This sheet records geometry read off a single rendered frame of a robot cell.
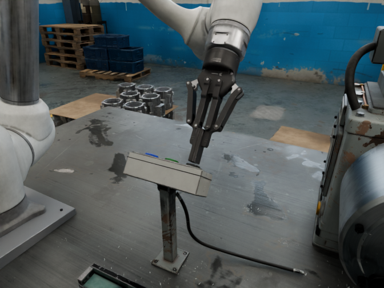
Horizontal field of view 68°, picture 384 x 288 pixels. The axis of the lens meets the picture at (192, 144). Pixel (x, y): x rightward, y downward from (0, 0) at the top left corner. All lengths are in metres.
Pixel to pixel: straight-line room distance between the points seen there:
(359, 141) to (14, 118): 0.88
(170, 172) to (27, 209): 0.50
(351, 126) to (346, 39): 5.17
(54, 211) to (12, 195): 0.13
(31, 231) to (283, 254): 0.66
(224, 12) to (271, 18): 5.34
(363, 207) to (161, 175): 0.34
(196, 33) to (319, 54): 5.17
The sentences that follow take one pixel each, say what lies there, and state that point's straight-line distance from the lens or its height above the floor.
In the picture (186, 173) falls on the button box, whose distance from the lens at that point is 0.54.
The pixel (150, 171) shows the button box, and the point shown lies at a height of 1.06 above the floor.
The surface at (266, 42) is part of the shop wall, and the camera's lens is 6.02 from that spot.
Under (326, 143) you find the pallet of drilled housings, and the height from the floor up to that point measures 0.15.
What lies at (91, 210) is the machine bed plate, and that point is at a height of 0.80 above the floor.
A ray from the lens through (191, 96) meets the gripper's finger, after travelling 0.61.
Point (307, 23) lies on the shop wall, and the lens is 5.85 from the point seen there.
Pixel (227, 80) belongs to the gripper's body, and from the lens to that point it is 0.60.
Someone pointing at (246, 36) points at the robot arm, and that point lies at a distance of 0.64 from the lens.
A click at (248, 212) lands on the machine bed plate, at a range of 0.89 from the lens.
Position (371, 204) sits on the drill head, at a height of 1.11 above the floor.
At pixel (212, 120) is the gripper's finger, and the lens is 0.58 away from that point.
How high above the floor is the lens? 1.37
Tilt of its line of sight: 27 degrees down
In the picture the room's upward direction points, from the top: straight up
